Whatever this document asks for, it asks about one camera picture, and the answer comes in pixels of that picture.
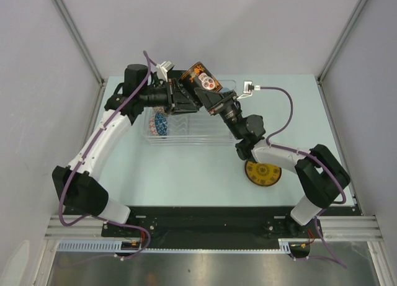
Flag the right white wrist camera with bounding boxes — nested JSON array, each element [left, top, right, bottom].
[[238, 81, 255, 100]]

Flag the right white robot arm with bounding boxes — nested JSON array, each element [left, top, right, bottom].
[[194, 87, 350, 237]]

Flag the left aluminium corner post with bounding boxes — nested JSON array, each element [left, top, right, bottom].
[[51, 0, 105, 86]]

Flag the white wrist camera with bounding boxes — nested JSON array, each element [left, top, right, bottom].
[[238, 81, 255, 100], [156, 61, 175, 81]]

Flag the blue patterned bowl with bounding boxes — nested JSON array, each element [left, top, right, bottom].
[[148, 112, 168, 137]]

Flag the right aluminium corner post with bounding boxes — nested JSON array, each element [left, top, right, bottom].
[[318, 0, 378, 82]]

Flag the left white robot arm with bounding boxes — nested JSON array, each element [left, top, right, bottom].
[[52, 61, 199, 236]]

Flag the black floral square plate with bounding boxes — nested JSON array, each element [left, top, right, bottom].
[[167, 69, 186, 80]]

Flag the white slotted cable duct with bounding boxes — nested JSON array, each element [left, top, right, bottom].
[[57, 240, 291, 254]]

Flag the beige patterned bowl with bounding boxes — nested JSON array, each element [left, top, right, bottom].
[[153, 106, 165, 114]]

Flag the aluminium corner post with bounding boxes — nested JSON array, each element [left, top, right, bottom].
[[318, 0, 378, 82], [51, 0, 105, 86]]

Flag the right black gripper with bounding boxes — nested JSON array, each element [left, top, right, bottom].
[[194, 88, 243, 140]]

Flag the clear wire dish rack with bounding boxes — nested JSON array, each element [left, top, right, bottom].
[[143, 103, 234, 145]]

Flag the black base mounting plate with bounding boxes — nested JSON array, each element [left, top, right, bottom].
[[61, 205, 364, 258]]

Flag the red black mug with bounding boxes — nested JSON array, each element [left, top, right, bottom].
[[179, 61, 223, 96]]

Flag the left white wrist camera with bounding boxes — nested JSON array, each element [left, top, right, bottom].
[[156, 61, 175, 81]]

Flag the yellow black saucer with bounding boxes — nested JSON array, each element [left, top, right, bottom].
[[244, 161, 282, 187]]

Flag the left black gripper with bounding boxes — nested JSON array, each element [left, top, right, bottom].
[[139, 78, 198, 115]]

